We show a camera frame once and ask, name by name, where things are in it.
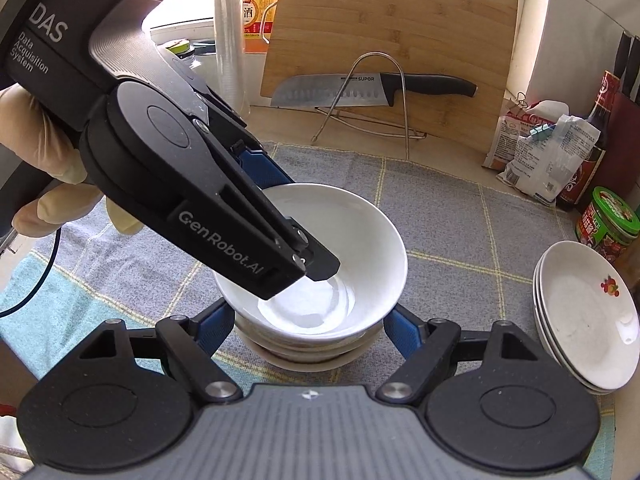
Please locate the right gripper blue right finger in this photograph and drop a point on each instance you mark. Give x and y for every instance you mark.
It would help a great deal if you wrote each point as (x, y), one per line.
(405, 330)

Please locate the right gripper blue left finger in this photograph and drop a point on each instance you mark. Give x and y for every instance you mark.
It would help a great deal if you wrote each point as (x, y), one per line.
(213, 325)

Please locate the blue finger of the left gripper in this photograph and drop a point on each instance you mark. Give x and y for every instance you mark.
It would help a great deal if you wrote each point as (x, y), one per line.
(320, 263)
(260, 167)

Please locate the white fruit plate back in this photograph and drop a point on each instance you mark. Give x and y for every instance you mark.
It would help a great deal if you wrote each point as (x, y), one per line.
(589, 314)

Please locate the gloved left hand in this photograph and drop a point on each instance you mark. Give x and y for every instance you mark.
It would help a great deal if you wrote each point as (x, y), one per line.
(29, 134)

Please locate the glass jar with lid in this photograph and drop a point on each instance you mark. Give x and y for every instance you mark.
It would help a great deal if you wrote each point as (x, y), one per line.
(196, 61)

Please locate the grey blue checked cloth mat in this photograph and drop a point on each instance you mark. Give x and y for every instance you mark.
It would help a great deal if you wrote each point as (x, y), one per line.
(471, 254)

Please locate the clear plastic wrap roll tall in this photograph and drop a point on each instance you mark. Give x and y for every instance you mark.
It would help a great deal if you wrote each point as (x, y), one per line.
(229, 40)

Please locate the bamboo cutting board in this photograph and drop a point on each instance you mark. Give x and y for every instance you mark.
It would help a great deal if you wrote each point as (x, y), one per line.
(470, 39)

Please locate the white plastic food bag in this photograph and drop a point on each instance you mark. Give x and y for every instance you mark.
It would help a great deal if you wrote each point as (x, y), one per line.
(546, 159)

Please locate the green lid sauce jar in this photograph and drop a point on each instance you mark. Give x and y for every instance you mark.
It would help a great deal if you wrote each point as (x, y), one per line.
(608, 225)

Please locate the red white packet with clip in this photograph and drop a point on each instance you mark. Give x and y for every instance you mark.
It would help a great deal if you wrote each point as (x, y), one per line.
(516, 119)

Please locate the dark red knife block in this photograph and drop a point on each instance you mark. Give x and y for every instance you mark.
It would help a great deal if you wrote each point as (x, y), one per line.
(620, 167)

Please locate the metal wire board rack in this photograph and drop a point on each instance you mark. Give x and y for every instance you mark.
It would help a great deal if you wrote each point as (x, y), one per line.
(386, 97)

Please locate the black handled santoku knife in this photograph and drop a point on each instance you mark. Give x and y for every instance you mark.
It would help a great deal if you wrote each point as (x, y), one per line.
(309, 91)

